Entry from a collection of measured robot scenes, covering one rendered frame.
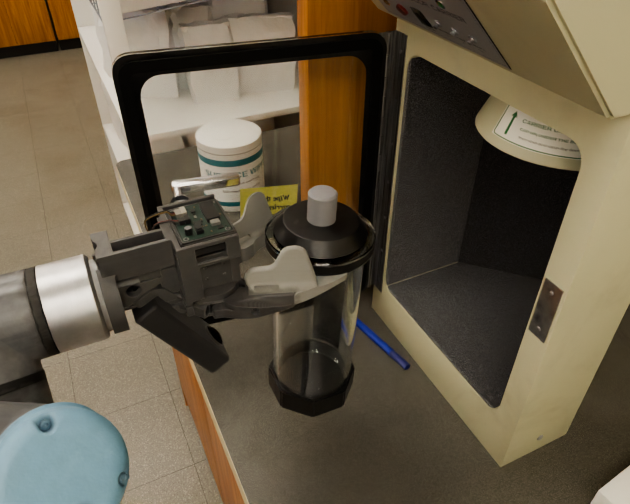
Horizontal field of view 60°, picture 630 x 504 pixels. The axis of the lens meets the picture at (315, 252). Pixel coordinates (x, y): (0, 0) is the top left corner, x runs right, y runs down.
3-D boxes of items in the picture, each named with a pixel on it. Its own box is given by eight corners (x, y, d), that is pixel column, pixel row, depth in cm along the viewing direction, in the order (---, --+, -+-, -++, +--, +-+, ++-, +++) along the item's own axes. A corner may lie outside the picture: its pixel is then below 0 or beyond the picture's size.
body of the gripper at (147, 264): (248, 234, 45) (95, 275, 41) (254, 310, 50) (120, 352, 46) (219, 190, 51) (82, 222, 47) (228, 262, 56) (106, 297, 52)
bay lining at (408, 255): (509, 242, 93) (569, 24, 71) (639, 346, 75) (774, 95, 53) (384, 283, 85) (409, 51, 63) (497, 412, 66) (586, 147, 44)
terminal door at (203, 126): (367, 292, 87) (388, 30, 62) (171, 331, 80) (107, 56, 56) (365, 288, 88) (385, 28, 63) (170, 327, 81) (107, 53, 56)
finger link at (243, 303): (294, 305, 47) (191, 307, 47) (294, 318, 48) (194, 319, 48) (294, 270, 51) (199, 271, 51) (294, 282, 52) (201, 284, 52)
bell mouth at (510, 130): (559, 88, 68) (572, 42, 65) (690, 149, 56) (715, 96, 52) (442, 114, 62) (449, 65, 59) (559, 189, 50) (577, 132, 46)
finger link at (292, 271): (351, 254, 46) (240, 256, 46) (348, 306, 50) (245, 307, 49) (348, 232, 48) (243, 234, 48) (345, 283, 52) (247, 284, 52)
